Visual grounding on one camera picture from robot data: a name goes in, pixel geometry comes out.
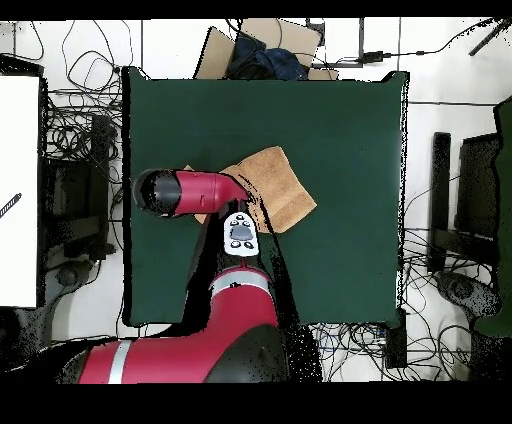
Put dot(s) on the tan terry towel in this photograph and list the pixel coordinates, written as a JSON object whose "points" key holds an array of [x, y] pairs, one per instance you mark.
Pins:
{"points": [[280, 188]]}

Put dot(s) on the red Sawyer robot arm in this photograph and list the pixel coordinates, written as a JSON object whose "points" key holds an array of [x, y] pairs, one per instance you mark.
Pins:
{"points": [[200, 192]]}

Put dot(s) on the white flat panel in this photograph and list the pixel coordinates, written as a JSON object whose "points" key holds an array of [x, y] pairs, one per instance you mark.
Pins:
{"points": [[20, 160]]}

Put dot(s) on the dark green table cloth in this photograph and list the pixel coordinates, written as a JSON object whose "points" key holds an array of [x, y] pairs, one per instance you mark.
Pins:
{"points": [[180, 120]]}

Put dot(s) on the dark blue jeans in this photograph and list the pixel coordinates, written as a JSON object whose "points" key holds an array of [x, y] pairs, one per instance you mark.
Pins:
{"points": [[276, 64]]}

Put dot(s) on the brown cardboard box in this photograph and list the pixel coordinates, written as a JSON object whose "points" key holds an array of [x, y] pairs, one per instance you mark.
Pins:
{"points": [[216, 56]]}

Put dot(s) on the black power strip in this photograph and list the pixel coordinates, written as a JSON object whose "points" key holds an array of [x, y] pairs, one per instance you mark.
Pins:
{"points": [[396, 340]]}

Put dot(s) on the black power adapter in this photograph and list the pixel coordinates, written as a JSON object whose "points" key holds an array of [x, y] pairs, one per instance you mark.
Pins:
{"points": [[372, 56]]}

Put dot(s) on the grey stand foot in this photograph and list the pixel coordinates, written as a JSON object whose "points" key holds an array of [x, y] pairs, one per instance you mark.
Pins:
{"points": [[68, 276], [464, 288]]}

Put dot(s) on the black striped rod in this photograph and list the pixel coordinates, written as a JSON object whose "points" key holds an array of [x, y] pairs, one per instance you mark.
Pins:
{"points": [[10, 205]]}

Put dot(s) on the dark metal bar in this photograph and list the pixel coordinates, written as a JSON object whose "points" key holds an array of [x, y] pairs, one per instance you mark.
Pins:
{"points": [[488, 38]]}

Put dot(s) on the black stand frame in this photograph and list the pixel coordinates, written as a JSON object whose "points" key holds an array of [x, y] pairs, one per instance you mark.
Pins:
{"points": [[440, 180], [80, 192]]}

